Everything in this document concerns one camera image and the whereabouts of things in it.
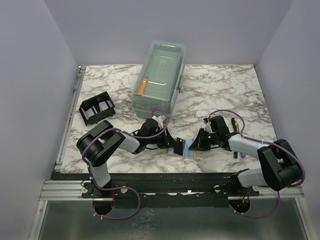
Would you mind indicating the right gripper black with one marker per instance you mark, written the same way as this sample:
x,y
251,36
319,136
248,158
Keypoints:
x,y
199,144

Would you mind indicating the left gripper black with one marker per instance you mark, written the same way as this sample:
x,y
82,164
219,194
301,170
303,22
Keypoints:
x,y
168,140

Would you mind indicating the dark grey VIP card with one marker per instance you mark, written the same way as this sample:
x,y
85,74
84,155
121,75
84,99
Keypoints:
x,y
179,146

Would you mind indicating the black card box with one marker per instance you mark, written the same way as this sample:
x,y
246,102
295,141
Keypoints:
x,y
104,96

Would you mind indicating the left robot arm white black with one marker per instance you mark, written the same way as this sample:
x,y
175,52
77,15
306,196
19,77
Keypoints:
x,y
99,144

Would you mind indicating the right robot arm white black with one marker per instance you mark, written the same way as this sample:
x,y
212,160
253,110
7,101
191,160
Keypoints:
x,y
279,167

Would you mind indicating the white card in box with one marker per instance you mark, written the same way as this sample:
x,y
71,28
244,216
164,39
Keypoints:
x,y
92,108

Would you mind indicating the orange tool inside toolbox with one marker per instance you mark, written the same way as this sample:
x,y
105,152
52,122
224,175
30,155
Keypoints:
x,y
142,86

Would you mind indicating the translucent green plastic toolbox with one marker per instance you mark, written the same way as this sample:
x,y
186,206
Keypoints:
x,y
164,67

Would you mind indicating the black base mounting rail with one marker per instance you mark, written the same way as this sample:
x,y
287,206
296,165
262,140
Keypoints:
x,y
169,190

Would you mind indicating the aluminium extrusion rail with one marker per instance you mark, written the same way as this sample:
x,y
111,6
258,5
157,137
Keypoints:
x,y
61,190

